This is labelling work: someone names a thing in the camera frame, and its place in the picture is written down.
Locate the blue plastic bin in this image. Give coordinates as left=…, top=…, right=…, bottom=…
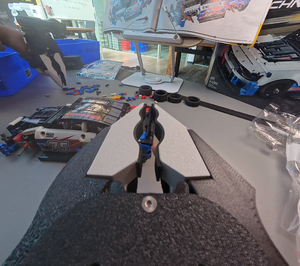
left=54, top=38, right=101, bottom=65
left=0, top=50, right=39, bottom=97

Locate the person's left hand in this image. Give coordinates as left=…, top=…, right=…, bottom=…
left=0, top=24, right=31, bottom=61

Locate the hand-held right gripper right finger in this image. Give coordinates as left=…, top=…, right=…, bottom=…
left=151, top=103, right=211, bottom=194

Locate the grey desk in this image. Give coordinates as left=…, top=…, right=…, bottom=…
left=0, top=67, right=300, bottom=266

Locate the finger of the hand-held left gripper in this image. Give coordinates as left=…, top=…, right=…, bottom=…
left=39, top=53, right=63, bottom=88
left=53, top=52, right=68, bottom=87

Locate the wooden post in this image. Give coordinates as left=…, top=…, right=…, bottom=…
left=167, top=45, right=176, bottom=76

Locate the clear plastic bag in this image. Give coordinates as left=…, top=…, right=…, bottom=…
left=248, top=102, right=300, bottom=157
left=280, top=116, right=300, bottom=236

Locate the toy car instruction booklet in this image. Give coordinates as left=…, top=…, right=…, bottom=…
left=102, top=0, right=287, bottom=44

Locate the shiny sticker sheet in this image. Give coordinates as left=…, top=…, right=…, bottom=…
left=77, top=60, right=124, bottom=80

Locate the grey rug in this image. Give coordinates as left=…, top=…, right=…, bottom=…
left=177, top=63, right=208, bottom=85

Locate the black device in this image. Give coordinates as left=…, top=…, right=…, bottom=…
left=63, top=55, right=83, bottom=70

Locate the pile of small toy bricks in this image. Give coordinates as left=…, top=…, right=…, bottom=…
left=45, top=81, right=158, bottom=105

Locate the book stand with wooden board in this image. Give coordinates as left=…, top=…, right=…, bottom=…
left=121, top=5, right=204, bottom=93

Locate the stack of coloured storage bins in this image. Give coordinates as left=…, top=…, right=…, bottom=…
left=118, top=40, right=148, bottom=52

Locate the black side table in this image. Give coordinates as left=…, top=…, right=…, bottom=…
left=175, top=45, right=217, bottom=77

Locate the black toy set box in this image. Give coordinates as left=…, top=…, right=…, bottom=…
left=205, top=0, right=300, bottom=110

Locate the toy brick race car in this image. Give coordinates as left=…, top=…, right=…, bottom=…
left=0, top=97, right=156, bottom=162

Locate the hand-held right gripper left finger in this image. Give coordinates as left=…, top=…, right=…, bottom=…
left=86, top=103, right=147, bottom=192

